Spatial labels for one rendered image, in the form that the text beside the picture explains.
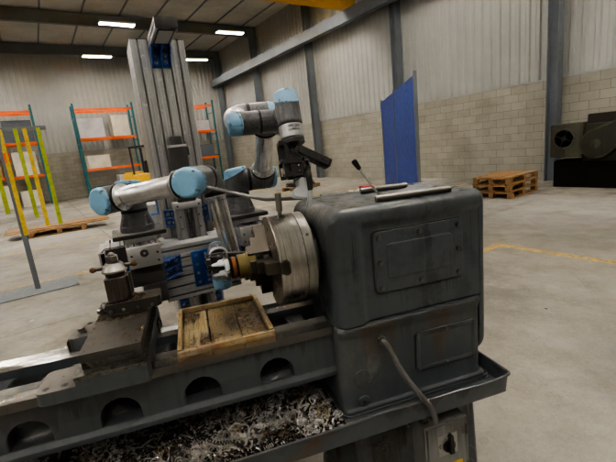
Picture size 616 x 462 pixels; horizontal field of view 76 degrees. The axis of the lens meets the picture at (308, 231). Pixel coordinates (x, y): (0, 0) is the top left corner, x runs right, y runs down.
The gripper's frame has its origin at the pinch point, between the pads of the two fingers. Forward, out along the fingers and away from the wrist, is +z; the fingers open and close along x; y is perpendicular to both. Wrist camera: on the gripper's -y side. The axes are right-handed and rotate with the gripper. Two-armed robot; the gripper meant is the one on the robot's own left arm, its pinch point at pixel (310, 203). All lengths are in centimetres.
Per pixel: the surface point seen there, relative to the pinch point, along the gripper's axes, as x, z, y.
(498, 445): -45, 121, -84
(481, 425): -59, 118, -86
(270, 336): -9.5, 39.2, 17.6
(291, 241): -7.4, 10.6, 6.1
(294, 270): -7.0, 20.0, 7.0
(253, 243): -22.8, 8.9, 16.3
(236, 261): -19.3, 14.1, 23.6
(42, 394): -5, 39, 80
